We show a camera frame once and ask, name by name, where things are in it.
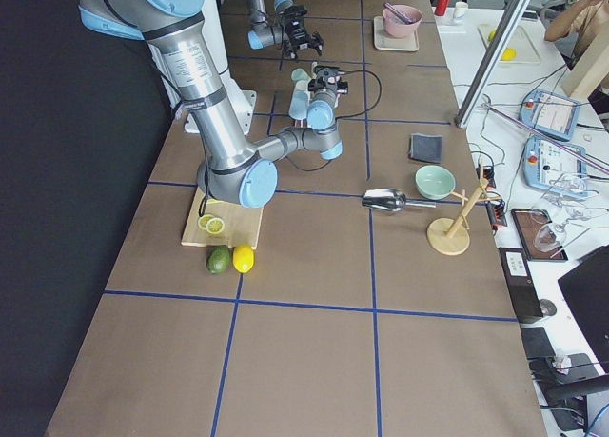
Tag green cup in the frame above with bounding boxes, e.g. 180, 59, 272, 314
291, 68, 311, 91

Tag grey folded cloth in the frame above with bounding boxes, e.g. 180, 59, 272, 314
408, 133, 442, 164

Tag teach pendant lower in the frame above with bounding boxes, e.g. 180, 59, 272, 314
522, 136, 588, 198

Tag teach pendant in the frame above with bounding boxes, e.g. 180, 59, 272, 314
522, 136, 588, 198
520, 89, 583, 142

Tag wine glass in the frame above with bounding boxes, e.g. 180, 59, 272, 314
531, 203, 586, 258

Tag beige tray with lemon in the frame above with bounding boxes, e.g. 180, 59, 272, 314
477, 23, 541, 65

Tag yellow lemon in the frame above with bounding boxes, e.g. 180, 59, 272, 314
232, 244, 255, 273

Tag lemon slice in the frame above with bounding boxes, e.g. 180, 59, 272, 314
198, 214, 214, 229
205, 217, 226, 235

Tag steel tongs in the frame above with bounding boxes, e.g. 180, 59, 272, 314
383, 2, 415, 24

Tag wooden cutting board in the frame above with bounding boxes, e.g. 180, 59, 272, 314
181, 189, 263, 249

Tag teach pendant upper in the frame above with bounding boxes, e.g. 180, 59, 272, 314
520, 89, 583, 142

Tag white wire cup rack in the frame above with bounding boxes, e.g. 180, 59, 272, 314
288, 68, 335, 130

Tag black laptop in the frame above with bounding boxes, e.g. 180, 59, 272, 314
559, 246, 609, 361

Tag wooden mug tree stand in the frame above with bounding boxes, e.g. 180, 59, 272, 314
426, 159, 497, 256

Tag white paper cup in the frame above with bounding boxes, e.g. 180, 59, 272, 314
452, 1, 468, 24

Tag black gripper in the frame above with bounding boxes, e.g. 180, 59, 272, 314
280, 6, 324, 60
307, 65, 348, 95

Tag green avocado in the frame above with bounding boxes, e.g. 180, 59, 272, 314
206, 246, 231, 274

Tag aluminium frame post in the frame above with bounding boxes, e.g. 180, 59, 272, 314
455, 0, 530, 129

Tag green bowl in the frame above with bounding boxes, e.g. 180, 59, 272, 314
415, 165, 456, 201

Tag pink bowl with ice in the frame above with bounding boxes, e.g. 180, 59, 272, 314
383, 4, 423, 38

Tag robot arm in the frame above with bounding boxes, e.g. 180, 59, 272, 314
79, 0, 346, 208
246, 0, 324, 60

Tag steel scoop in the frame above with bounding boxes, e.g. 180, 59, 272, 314
361, 188, 437, 213

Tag light blue cup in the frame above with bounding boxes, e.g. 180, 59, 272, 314
288, 89, 309, 121

